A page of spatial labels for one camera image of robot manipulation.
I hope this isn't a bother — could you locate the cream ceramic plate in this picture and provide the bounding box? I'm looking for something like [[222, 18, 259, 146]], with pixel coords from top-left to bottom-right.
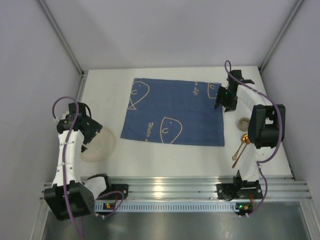
[[80, 127, 117, 163]]

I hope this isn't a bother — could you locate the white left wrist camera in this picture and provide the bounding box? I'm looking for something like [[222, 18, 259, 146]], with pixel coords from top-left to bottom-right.
[[54, 113, 68, 123]]

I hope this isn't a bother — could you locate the aluminium frame post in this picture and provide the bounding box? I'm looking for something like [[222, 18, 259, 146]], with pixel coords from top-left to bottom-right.
[[258, 0, 306, 74], [35, 0, 84, 76]]

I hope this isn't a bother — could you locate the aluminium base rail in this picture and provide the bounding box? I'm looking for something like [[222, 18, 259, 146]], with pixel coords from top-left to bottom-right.
[[110, 176, 312, 202]]

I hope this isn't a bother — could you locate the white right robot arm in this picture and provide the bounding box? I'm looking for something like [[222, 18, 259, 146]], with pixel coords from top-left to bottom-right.
[[214, 70, 286, 182]]

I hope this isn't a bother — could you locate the grey slotted cable duct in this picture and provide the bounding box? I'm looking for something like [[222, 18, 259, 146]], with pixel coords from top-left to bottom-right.
[[94, 201, 253, 213]]

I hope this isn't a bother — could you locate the right aluminium frame post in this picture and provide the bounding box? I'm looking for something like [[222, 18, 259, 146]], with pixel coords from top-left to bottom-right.
[[258, 0, 306, 74]]

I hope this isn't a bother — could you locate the small speckled ceramic cup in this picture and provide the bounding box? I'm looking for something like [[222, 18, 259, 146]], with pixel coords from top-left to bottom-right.
[[237, 117, 250, 132]]

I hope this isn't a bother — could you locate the left aluminium frame post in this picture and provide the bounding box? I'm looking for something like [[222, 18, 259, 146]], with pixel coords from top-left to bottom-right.
[[35, 0, 84, 76]]

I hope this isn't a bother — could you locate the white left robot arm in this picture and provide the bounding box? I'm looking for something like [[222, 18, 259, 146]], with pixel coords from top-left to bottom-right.
[[44, 102, 111, 221]]

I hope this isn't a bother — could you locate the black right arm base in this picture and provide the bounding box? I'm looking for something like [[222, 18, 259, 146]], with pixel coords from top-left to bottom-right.
[[216, 174, 263, 201]]

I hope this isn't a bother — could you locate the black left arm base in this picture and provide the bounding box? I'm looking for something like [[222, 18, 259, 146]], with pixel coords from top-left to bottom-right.
[[97, 184, 129, 200]]

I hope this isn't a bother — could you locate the gold spoon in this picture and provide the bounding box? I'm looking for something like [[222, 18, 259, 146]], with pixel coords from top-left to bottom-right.
[[232, 133, 251, 161]]

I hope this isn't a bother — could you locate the blue fish-print placemat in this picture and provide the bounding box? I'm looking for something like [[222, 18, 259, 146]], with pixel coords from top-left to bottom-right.
[[120, 78, 225, 147]]

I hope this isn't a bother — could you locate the copper fork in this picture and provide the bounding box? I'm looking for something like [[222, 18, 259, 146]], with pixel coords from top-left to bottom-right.
[[232, 145, 247, 169]]

